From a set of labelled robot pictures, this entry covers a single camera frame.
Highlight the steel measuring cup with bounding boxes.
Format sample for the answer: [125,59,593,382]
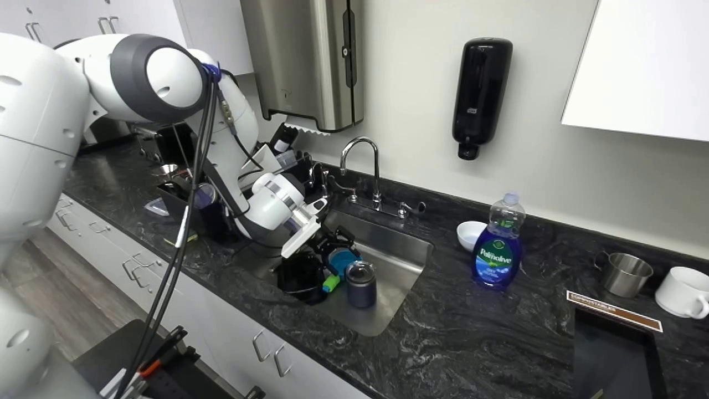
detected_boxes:
[593,249,654,297]

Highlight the black container in sink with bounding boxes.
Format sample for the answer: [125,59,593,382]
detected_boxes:
[276,252,326,303]

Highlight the green brush handle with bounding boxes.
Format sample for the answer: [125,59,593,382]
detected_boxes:
[321,274,340,295]

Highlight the stainless steel sink basin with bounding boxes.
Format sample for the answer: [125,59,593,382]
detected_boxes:
[250,201,433,339]

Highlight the blue dish soap bottle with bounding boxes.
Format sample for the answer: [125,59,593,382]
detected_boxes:
[472,193,524,288]

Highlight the steel paper towel dispenser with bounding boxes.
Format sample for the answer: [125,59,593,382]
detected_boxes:
[238,0,362,132]

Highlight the markers in black holder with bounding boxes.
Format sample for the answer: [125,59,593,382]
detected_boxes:
[100,326,200,399]

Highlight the white small bowl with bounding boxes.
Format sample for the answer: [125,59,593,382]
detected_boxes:
[455,218,484,252]

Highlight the white ceramic mug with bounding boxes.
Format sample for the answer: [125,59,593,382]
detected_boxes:
[654,265,709,318]

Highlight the chrome sink faucet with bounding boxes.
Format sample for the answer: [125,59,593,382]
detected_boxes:
[308,138,428,218]

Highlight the blue bowl in sink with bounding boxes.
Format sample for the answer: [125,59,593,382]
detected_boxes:
[326,247,358,277]

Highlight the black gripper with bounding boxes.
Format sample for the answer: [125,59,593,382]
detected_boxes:
[306,226,354,261]

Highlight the black dish drying rack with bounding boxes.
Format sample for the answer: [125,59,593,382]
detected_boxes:
[157,123,316,241]

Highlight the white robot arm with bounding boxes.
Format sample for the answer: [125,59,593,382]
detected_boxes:
[0,32,306,261]

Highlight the black tray on counter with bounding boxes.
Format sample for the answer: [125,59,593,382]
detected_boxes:
[565,289,668,399]

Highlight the black wall soap dispenser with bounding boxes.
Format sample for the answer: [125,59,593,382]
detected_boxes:
[452,37,511,159]

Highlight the dark blue cup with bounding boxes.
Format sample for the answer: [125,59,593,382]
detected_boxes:
[346,273,376,309]

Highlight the white upper cabinet right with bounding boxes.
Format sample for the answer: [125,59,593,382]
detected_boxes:
[563,0,709,142]

